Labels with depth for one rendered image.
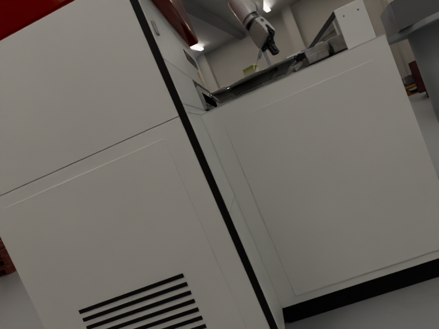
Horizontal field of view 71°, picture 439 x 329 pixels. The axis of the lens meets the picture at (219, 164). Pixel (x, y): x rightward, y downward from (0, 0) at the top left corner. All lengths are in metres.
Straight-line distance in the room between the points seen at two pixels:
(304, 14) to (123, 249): 10.65
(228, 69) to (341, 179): 10.63
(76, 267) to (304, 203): 0.75
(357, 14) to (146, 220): 0.93
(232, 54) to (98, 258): 10.85
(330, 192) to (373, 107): 0.30
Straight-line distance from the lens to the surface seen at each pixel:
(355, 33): 1.19
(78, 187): 1.00
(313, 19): 11.19
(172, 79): 0.88
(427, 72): 1.40
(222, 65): 11.68
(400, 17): 1.31
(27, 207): 1.11
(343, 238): 1.15
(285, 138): 1.04
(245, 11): 1.50
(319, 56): 1.33
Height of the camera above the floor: 0.72
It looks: 4 degrees down
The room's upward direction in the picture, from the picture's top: 23 degrees counter-clockwise
